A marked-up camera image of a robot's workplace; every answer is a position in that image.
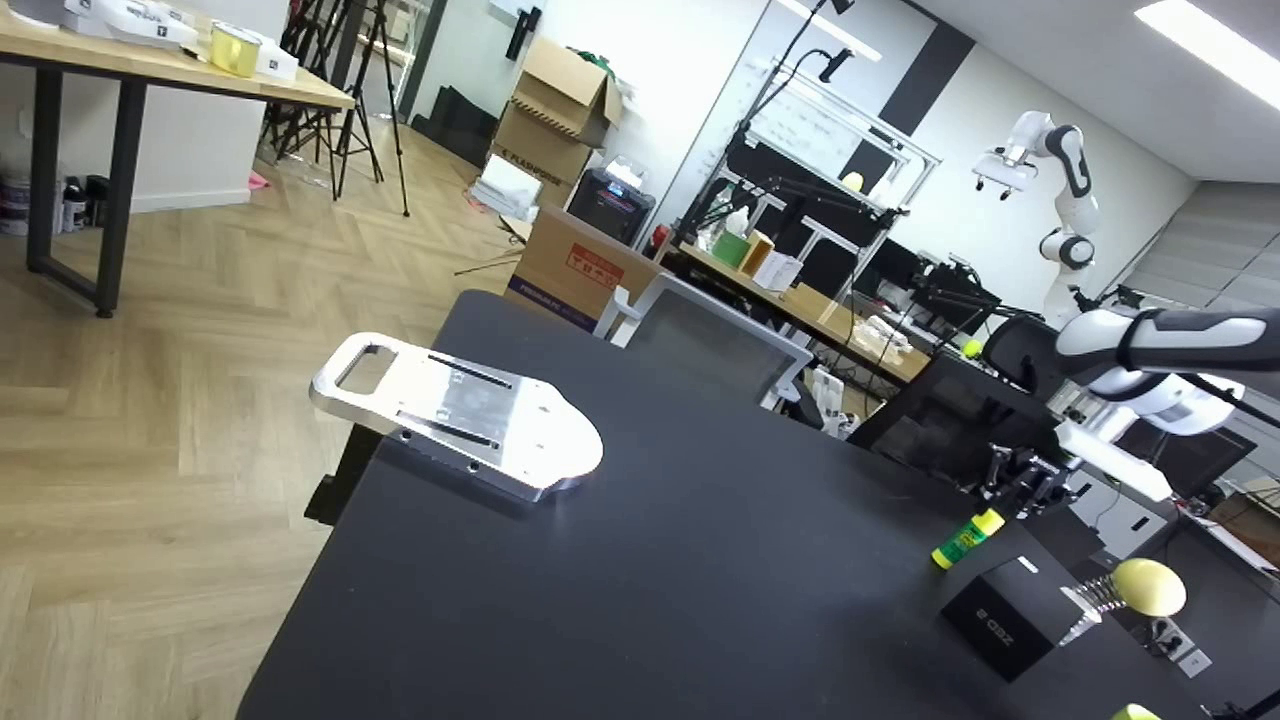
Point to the black camera tripod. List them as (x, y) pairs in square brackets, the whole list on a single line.
[(354, 93)]

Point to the ceiling light panel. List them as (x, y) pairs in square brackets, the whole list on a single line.
[(1206, 47)]

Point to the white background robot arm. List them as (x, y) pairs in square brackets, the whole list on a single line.
[(1061, 173)]

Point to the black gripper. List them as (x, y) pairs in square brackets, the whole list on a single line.
[(1034, 444)]

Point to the wooden table black legs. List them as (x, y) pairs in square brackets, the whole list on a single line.
[(122, 83)]

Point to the white mandoline slicer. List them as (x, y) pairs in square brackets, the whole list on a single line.
[(463, 415)]

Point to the small green round object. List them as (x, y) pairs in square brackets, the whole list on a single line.
[(1136, 712)]

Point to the black cardboard box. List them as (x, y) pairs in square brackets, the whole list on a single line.
[(1009, 614)]

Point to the stacked cardboard boxes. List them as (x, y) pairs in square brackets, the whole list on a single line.
[(556, 113)]

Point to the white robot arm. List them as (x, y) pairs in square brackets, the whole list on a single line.
[(1173, 346)]

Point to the wooden workbench with clutter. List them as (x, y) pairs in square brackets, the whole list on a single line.
[(812, 300)]

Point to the lime green mug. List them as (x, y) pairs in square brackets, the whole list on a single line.
[(1146, 587)]

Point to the large brown cardboard box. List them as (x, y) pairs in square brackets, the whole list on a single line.
[(583, 266)]

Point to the black office chair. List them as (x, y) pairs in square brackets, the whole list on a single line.
[(954, 421)]

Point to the yellow container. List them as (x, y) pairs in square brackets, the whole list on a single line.
[(235, 50)]

